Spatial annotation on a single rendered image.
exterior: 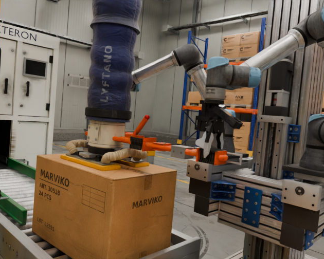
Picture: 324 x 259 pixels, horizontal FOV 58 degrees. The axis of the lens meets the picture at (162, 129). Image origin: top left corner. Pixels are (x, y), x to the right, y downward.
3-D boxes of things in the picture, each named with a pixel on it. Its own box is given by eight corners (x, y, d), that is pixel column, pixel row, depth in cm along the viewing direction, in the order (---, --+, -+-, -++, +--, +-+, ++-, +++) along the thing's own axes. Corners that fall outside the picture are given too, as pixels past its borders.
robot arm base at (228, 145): (216, 148, 172) (218, 132, 171) (239, 152, 161) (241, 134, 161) (201, 149, 161) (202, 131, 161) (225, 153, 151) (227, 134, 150)
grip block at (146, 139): (127, 148, 129) (128, 135, 129) (143, 148, 137) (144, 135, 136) (141, 151, 124) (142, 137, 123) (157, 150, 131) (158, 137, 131)
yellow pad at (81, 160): (59, 158, 146) (60, 148, 146) (76, 157, 154) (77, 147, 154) (103, 171, 125) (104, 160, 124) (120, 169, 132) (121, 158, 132)
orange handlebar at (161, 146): (70, 133, 161) (71, 127, 161) (113, 134, 184) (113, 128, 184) (222, 164, 101) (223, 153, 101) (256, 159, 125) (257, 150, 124)
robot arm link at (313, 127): (325, 145, 133) (328, 114, 132) (346, 148, 119) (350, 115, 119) (300, 143, 132) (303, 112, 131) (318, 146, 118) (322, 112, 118)
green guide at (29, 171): (7, 165, 300) (7, 156, 300) (18, 165, 308) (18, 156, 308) (94, 210, 190) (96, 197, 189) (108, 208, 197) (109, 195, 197)
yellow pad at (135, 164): (91, 156, 161) (91, 147, 161) (105, 155, 169) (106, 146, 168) (135, 168, 139) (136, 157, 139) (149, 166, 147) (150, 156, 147)
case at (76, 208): (31, 231, 152) (36, 154, 150) (94, 215, 183) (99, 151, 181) (105, 281, 114) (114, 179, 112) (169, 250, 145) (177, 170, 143)
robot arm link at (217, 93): (229, 90, 108) (218, 87, 102) (228, 102, 108) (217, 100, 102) (212, 89, 113) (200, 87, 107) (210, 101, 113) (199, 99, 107)
